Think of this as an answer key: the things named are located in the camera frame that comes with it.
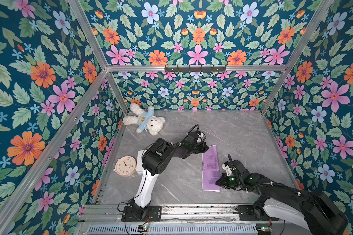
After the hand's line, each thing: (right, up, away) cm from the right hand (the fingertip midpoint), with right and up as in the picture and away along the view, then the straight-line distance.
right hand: (216, 181), depth 82 cm
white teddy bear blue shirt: (-45, +35, +20) cm, 60 cm away
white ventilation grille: (-23, -19, -12) cm, 32 cm away
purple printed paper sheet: (-2, +4, +7) cm, 8 cm away
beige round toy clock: (-55, +7, +6) cm, 55 cm away
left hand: (-1, +17, +15) cm, 23 cm away
